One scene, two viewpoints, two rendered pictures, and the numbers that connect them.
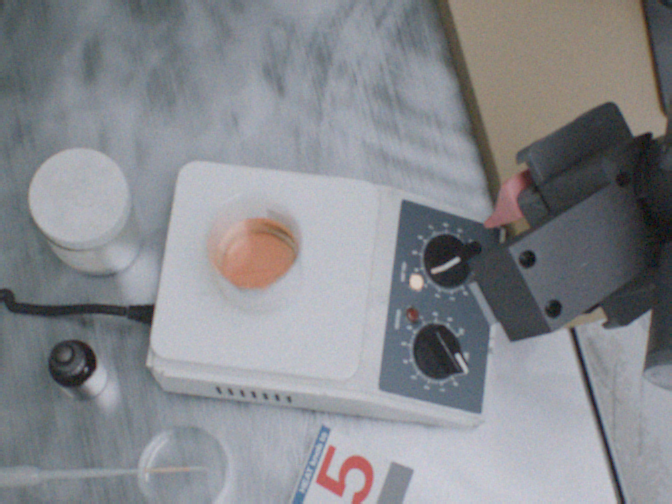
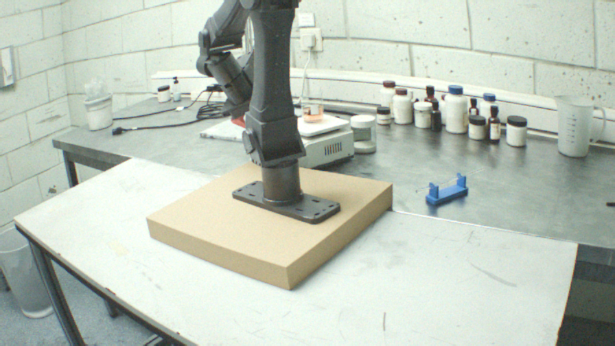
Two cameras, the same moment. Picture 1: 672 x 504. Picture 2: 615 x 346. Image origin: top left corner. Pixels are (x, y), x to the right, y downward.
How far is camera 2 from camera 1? 1.41 m
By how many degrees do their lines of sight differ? 81
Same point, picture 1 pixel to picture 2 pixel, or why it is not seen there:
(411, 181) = not seen: hidden behind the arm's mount
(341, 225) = (307, 128)
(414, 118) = not seen: hidden behind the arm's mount
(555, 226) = (248, 57)
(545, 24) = (310, 181)
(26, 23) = (425, 156)
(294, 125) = (351, 171)
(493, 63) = (314, 173)
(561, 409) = not seen: hidden behind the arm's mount
